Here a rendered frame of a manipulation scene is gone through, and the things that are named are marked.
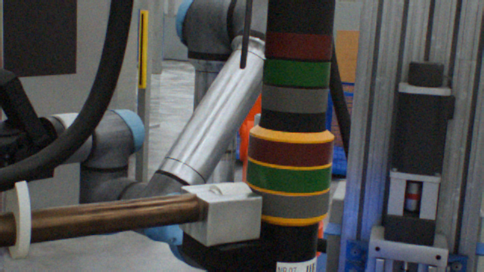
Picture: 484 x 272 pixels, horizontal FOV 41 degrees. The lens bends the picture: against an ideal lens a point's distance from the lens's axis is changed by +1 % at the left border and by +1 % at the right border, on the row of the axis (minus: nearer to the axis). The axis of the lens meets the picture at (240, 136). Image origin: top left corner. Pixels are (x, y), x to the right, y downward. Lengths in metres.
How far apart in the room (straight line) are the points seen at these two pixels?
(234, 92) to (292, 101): 0.70
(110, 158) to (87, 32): 4.02
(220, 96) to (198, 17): 0.21
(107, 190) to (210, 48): 0.32
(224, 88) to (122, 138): 0.18
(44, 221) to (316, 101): 0.14
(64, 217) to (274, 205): 0.10
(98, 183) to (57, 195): 3.95
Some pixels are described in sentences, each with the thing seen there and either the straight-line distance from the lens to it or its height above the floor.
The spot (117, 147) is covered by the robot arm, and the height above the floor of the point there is 1.42.
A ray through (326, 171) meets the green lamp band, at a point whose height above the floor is 1.55.
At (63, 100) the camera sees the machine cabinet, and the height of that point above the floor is 0.98.
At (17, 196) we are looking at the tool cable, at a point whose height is 1.55.
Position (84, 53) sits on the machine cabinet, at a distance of 5.00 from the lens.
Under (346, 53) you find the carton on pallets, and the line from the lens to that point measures 8.54.
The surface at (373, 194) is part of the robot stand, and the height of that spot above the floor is 1.31.
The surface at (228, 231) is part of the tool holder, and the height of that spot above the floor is 1.53.
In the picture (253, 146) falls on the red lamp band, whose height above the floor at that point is 1.56.
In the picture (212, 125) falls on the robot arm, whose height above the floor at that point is 1.47.
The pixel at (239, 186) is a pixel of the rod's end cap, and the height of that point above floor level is 1.54.
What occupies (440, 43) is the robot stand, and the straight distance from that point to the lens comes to 1.24.
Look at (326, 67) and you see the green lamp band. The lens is 0.32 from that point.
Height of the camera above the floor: 1.62
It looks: 10 degrees down
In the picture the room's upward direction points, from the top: 3 degrees clockwise
